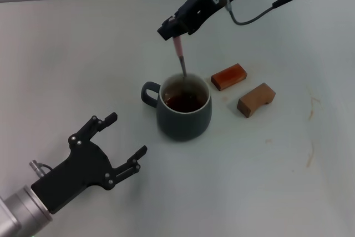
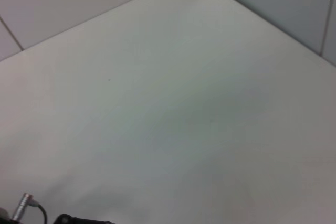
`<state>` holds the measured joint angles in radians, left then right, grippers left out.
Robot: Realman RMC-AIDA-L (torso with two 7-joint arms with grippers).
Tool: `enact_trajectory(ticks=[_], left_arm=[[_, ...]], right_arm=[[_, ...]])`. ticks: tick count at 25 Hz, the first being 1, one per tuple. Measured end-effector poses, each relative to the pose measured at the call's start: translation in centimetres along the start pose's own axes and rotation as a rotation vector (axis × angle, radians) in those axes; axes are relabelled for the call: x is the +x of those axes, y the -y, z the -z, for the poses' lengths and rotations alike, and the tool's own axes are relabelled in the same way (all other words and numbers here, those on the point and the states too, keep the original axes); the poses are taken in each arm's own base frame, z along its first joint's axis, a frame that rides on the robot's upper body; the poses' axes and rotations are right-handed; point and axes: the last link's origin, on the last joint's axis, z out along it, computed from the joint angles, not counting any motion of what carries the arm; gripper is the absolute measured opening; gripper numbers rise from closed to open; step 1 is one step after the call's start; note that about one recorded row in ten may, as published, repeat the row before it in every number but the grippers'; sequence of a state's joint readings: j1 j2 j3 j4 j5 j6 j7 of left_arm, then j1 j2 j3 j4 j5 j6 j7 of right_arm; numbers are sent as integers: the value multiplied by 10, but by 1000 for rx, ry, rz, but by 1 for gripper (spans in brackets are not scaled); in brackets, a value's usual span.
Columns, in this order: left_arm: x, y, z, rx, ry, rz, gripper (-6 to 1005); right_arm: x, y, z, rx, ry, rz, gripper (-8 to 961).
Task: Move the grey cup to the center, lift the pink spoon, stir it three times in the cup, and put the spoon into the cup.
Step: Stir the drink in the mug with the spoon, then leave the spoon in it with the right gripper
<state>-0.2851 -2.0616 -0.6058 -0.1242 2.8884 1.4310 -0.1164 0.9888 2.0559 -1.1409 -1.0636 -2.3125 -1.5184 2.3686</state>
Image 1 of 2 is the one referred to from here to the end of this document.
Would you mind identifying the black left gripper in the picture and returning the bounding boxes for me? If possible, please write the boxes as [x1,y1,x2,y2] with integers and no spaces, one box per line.
[30,112,149,215]

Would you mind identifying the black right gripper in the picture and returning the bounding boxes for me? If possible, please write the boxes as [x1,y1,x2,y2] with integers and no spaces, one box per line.
[156,0,253,41]

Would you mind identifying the pink handled metal spoon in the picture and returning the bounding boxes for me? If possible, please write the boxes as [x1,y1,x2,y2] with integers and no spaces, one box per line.
[170,17,196,100]

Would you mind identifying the dark grey ceramic cup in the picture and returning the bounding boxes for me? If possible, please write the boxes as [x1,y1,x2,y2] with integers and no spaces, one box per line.
[140,73,213,142]

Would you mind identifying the reddish flat wooden block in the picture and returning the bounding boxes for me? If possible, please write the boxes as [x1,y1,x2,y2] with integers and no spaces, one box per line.
[211,63,248,92]

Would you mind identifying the light brown arched wooden block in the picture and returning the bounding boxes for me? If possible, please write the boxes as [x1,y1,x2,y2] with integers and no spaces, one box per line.
[236,82,277,119]

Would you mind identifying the left gripper cable with plug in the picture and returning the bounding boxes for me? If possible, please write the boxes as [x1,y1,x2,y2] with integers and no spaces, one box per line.
[29,160,53,178]

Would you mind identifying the gripper cable with plug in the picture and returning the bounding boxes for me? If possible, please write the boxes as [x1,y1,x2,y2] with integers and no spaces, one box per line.
[216,0,305,26]
[29,160,53,178]

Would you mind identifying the right gripper cable with plug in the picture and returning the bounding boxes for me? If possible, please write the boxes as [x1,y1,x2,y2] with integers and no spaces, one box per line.
[216,0,305,26]

